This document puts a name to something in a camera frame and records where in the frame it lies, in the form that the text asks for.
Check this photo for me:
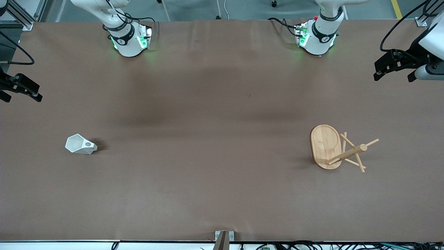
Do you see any white faceted cup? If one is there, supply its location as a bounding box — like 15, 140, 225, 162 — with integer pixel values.
65, 134, 98, 155

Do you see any wooden cup rack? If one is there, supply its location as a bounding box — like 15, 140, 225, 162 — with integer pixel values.
310, 124, 380, 173

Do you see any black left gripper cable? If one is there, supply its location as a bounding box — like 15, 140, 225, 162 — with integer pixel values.
380, 0, 431, 52

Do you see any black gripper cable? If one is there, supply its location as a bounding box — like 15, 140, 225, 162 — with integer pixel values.
0, 31, 35, 66
380, 0, 431, 52

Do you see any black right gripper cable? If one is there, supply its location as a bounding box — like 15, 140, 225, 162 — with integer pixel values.
0, 31, 35, 66

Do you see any aluminium frame profile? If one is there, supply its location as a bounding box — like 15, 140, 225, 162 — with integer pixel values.
415, 0, 444, 27
0, 0, 47, 31

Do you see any black right arm base cable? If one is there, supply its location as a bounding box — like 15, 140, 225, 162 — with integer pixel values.
103, 0, 156, 33

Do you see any black arm base cable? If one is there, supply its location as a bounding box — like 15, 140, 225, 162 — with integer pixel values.
103, 0, 156, 33
268, 17, 299, 35

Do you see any black left arm base cable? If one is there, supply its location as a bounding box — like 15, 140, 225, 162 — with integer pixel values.
268, 17, 299, 35

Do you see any black cable bundle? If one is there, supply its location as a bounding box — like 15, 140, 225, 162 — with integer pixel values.
255, 240, 444, 250

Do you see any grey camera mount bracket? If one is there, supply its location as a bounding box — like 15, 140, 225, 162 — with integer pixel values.
214, 230, 235, 250

